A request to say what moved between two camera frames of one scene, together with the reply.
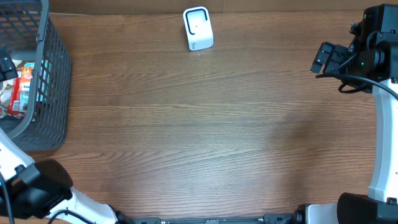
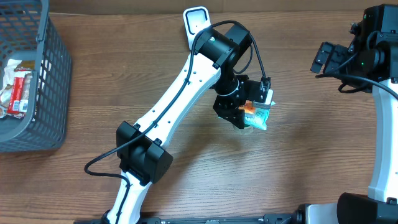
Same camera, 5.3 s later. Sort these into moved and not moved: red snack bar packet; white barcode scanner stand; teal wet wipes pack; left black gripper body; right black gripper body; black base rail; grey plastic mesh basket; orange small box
Moved: orange small box; left black gripper body; teal wet wipes pack
Not moved: red snack bar packet; grey plastic mesh basket; black base rail; right black gripper body; white barcode scanner stand
